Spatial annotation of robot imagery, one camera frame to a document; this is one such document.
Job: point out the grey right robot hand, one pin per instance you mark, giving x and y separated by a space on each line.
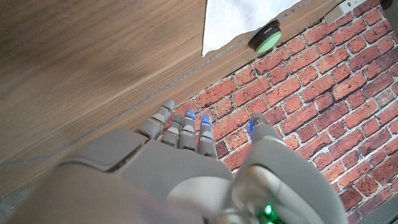
155 174

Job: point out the white handkerchief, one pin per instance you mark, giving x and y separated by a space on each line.
230 21

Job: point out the green push button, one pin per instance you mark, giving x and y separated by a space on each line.
267 40

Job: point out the red brick printed backdrop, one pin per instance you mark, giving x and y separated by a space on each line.
326 93

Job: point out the white power strip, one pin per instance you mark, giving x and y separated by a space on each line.
339 11

